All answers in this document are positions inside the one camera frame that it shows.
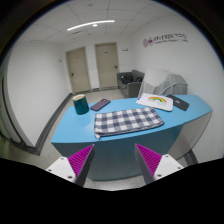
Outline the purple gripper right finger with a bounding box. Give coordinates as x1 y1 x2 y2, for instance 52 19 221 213
134 144 183 184

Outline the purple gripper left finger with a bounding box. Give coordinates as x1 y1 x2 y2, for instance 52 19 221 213
46 145 95 187

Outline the blue white checkered towel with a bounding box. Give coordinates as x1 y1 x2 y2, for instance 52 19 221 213
94 107 164 139

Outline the blue table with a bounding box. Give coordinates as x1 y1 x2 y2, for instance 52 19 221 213
51 95 212 181

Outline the dark teal mug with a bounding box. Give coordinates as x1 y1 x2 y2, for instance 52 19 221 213
73 94 89 115

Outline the purple smartphone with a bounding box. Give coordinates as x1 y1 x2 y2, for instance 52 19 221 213
90 99 110 111

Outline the grey covered chair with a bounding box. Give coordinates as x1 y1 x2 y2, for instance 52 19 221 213
138 69 188 96

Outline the grey sofa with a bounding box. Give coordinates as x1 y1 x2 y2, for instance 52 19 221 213
117 70 144 98

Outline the black bag on sofa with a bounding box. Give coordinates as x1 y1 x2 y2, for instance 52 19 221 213
121 75 134 84

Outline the left beige door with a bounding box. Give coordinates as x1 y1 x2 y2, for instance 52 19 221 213
66 47 91 93

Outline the beige door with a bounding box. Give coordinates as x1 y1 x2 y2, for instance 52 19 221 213
95 43 119 89
66 47 91 93

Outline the right beige door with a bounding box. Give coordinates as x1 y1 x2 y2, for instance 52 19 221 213
95 43 119 89

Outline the ceiling strip light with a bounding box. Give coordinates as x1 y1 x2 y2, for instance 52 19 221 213
67 20 115 31

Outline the wall logo sign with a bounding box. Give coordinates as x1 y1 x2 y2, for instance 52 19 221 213
143 33 188 48

